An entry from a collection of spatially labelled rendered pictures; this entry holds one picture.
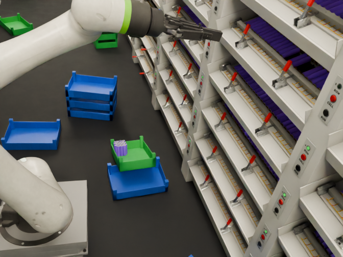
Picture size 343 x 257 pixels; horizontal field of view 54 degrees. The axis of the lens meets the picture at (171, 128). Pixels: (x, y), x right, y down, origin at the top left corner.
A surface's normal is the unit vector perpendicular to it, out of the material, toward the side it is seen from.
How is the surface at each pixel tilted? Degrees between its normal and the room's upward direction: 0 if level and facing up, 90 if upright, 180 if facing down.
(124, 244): 0
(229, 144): 21
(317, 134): 90
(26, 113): 0
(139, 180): 0
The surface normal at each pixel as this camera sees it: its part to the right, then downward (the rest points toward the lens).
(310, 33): -0.23, -0.68
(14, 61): 0.60, 0.20
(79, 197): 0.10, -0.82
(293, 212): 0.29, 0.63
